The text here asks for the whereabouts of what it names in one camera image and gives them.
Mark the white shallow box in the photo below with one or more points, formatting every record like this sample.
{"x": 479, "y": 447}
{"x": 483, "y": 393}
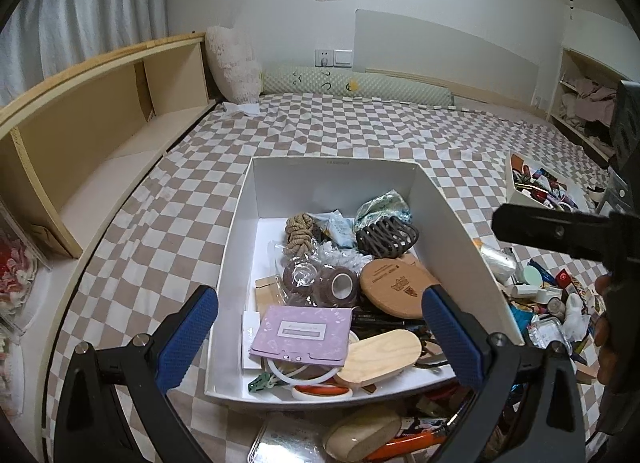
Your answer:
{"x": 515, "y": 183}

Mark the red doll display case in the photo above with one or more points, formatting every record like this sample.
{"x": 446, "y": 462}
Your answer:
{"x": 17, "y": 268}

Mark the white wall switch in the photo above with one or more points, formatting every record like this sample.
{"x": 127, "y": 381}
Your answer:
{"x": 332, "y": 57}

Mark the wall hook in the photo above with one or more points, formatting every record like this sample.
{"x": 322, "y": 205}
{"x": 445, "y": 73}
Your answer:
{"x": 571, "y": 0}

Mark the checkered bedsheet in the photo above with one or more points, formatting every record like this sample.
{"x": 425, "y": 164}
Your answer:
{"x": 350, "y": 128}

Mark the white plastic bag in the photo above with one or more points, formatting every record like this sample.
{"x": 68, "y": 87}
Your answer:
{"x": 575, "y": 318}

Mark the green plastic clip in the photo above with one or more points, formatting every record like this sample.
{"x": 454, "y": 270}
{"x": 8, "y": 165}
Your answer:
{"x": 260, "y": 383}

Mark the small brown carton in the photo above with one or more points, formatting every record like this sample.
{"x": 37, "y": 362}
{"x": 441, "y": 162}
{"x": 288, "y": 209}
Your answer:
{"x": 50, "y": 238}

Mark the silver metal tin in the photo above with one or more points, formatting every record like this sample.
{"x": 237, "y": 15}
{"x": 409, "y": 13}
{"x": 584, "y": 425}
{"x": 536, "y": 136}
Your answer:
{"x": 285, "y": 440}

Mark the brown tape roll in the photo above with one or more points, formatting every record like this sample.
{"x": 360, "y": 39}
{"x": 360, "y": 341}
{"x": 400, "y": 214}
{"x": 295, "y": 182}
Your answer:
{"x": 300, "y": 285}
{"x": 342, "y": 288}

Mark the white fluffy pillow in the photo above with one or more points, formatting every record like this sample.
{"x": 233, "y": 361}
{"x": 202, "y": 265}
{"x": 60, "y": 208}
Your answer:
{"x": 235, "y": 65}

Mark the wooden wardrobe shelf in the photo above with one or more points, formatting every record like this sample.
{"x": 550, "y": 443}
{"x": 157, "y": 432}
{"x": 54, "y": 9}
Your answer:
{"x": 565, "y": 68}

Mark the grey curtain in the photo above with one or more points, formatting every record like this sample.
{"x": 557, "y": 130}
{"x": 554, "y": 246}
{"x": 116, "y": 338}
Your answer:
{"x": 85, "y": 28}

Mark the silver blister tray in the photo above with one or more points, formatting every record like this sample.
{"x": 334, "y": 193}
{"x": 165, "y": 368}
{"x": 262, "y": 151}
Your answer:
{"x": 547, "y": 332}

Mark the white cardboard box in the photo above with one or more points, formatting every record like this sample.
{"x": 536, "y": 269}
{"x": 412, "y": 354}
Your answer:
{"x": 450, "y": 243}

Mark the wooden oval brush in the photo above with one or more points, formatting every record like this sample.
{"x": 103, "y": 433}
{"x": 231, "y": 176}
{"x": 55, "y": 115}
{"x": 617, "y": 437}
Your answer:
{"x": 385, "y": 358}

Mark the mint round compact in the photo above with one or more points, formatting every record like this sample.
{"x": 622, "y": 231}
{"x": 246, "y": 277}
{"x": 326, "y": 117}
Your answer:
{"x": 533, "y": 276}

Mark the orange utility knife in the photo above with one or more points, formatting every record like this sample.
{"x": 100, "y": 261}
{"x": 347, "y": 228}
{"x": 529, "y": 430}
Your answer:
{"x": 400, "y": 448}

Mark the purple card packet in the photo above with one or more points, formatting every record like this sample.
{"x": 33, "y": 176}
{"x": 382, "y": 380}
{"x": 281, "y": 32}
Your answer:
{"x": 300, "y": 335}

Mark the small white box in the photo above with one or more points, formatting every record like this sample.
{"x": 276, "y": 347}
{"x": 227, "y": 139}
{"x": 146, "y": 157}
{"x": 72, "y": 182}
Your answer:
{"x": 251, "y": 338}

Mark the white headboard panel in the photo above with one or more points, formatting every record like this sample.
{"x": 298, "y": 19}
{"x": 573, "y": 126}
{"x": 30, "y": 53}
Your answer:
{"x": 450, "y": 53}

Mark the blue wipe packet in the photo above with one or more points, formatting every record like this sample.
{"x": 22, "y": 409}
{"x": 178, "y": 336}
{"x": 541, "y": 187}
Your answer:
{"x": 337, "y": 230}

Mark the wooden bed frame rail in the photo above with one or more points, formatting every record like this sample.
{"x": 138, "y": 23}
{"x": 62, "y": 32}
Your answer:
{"x": 475, "y": 93}

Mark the pink clothes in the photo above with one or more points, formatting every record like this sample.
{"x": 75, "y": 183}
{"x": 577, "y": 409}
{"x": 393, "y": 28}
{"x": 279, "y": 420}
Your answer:
{"x": 590, "y": 100}

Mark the heap of small colourful trinkets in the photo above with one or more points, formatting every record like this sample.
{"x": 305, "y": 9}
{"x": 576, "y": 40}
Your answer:
{"x": 547, "y": 185}

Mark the brown hair claw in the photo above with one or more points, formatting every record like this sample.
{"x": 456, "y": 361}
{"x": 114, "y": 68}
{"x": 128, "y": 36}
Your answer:
{"x": 387, "y": 238}

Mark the red white tape roll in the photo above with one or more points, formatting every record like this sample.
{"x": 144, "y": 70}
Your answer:
{"x": 320, "y": 391}

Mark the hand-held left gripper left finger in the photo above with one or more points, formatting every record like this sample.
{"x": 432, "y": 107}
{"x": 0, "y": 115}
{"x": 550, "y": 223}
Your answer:
{"x": 187, "y": 333}

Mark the white lace scrunchie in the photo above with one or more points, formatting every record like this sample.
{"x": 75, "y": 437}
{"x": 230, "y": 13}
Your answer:
{"x": 345, "y": 257}

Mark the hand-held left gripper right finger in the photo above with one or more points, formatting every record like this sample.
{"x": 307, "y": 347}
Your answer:
{"x": 450, "y": 338}

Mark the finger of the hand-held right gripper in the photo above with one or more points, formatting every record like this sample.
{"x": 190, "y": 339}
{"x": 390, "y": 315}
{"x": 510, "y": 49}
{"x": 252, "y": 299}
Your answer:
{"x": 550, "y": 230}

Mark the person's right hand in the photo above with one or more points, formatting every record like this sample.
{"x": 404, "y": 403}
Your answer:
{"x": 606, "y": 338}

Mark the green bolster pillow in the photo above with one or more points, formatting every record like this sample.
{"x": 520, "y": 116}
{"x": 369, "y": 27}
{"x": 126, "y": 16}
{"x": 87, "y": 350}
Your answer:
{"x": 360, "y": 85}

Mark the beige oval case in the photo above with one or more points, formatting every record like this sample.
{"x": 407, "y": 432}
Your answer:
{"x": 360, "y": 435}

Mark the white doll display case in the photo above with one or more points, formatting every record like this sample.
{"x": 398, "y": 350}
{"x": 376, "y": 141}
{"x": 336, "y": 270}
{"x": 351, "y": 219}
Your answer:
{"x": 10, "y": 373}

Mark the white tissue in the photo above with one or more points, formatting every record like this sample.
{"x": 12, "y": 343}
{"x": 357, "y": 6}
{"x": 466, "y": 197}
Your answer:
{"x": 240, "y": 109}

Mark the wooden bedside shelf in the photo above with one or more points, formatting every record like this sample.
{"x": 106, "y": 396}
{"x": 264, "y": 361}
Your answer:
{"x": 90, "y": 143}

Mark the round cork coaster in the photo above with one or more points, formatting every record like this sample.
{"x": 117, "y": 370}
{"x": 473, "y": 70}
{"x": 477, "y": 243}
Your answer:
{"x": 395, "y": 288}

